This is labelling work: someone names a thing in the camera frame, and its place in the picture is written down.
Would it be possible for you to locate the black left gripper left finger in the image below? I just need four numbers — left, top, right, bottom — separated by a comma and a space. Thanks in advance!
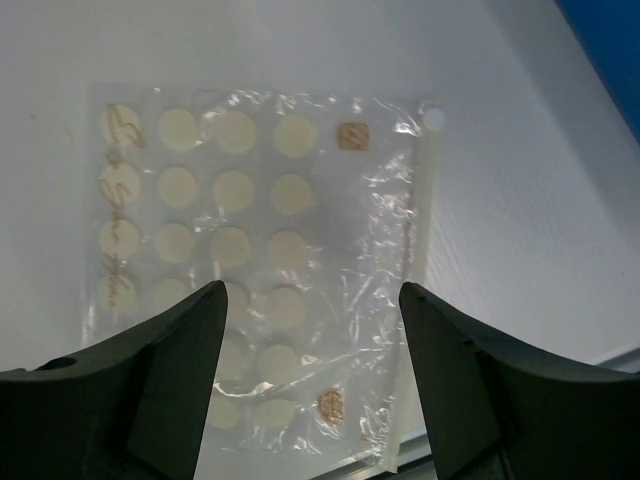
1, 281, 228, 479

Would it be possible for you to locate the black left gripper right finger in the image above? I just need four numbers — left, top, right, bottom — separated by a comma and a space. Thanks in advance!
399, 282, 639, 479

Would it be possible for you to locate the clear dotted zip top bag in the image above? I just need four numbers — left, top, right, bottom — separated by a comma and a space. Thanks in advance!
81, 82, 443, 477

